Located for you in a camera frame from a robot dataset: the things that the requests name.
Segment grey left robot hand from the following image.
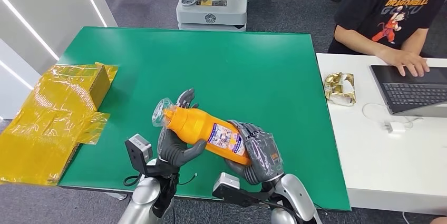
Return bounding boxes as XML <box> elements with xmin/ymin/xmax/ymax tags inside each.
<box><xmin>157</xmin><ymin>87</ymin><xmax>207</xmax><ymax>168</ymax></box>

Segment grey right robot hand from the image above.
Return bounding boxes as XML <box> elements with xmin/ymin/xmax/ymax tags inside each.
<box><xmin>224</xmin><ymin>120</ymin><xmax>284</xmax><ymax>186</ymax></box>

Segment orange plastic bottle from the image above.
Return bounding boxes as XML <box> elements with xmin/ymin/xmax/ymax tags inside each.
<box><xmin>152</xmin><ymin>98</ymin><xmax>252</xmax><ymax>166</ymax></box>

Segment green table mat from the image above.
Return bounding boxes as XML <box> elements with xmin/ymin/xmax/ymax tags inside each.
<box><xmin>57</xmin><ymin>26</ymin><xmax>351</xmax><ymax>211</ymax></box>

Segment crumpled gold foil wrapper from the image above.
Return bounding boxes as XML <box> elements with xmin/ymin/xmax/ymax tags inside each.
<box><xmin>324</xmin><ymin>72</ymin><xmax>357</xmax><ymax>107</ymax></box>

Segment white desk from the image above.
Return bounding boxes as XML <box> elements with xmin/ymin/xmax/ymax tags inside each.
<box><xmin>316</xmin><ymin>53</ymin><xmax>447</xmax><ymax>216</ymax></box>

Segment cardboard box in yellow film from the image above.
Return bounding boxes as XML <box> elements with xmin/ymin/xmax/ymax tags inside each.
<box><xmin>0</xmin><ymin>62</ymin><xmax>120</xmax><ymax>186</ymax></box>

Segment white power adapter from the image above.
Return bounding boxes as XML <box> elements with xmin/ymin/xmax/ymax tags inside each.
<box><xmin>383</xmin><ymin>121</ymin><xmax>406</xmax><ymax>134</ymax></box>

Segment grey laptop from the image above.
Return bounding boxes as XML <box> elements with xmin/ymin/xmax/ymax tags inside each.
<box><xmin>369</xmin><ymin>64</ymin><xmax>447</xmax><ymax>118</ymax></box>

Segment person's right hand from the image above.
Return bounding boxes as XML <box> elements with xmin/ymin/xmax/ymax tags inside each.
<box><xmin>387</xmin><ymin>51</ymin><xmax>430</xmax><ymax>77</ymax></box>

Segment person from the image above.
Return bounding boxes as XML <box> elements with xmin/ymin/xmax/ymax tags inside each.
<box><xmin>327</xmin><ymin>0</ymin><xmax>447</xmax><ymax>77</ymax></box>

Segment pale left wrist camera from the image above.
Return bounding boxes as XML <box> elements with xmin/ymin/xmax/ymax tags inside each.
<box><xmin>124</xmin><ymin>133</ymin><xmax>153</xmax><ymax>176</ymax></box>

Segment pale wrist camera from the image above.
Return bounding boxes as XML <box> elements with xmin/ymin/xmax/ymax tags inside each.
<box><xmin>212</xmin><ymin>172</ymin><xmax>269</xmax><ymax>209</ymax></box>
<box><xmin>124</xmin><ymin>133</ymin><xmax>153</xmax><ymax>176</ymax></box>

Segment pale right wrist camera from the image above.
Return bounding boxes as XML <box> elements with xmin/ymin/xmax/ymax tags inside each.
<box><xmin>212</xmin><ymin>172</ymin><xmax>269</xmax><ymax>209</ymax></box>

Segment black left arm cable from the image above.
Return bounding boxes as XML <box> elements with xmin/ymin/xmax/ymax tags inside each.
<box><xmin>123</xmin><ymin>173</ymin><xmax>142</xmax><ymax>187</ymax></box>

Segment white thin cable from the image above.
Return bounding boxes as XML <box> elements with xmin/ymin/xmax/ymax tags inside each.
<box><xmin>361</xmin><ymin>102</ymin><xmax>423</xmax><ymax>129</ymax></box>

